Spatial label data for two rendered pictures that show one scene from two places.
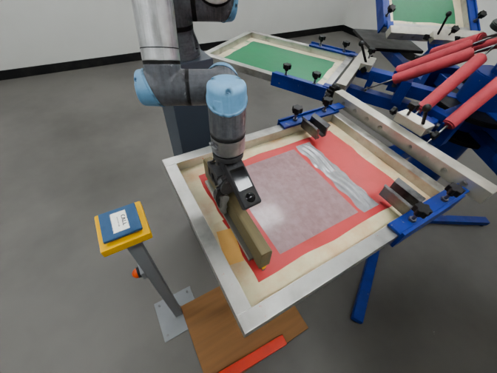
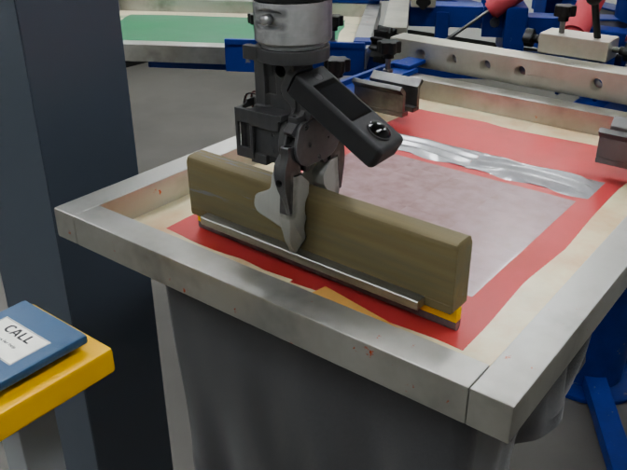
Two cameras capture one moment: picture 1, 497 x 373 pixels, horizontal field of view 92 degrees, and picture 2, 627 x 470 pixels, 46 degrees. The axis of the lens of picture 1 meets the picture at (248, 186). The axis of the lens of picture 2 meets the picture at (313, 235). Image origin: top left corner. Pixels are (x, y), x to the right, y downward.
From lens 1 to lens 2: 0.43 m
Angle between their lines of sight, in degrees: 26
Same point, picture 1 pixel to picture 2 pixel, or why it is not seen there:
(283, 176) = (376, 186)
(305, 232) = (496, 253)
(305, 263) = (538, 296)
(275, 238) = not seen: hidden behind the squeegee
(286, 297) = (550, 328)
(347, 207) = (550, 200)
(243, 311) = (478, 375)
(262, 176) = not seen: hidden behind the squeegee
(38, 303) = not seen: outside the picture
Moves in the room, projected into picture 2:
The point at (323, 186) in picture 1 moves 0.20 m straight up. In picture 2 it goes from (475, 183) to (491, 38)
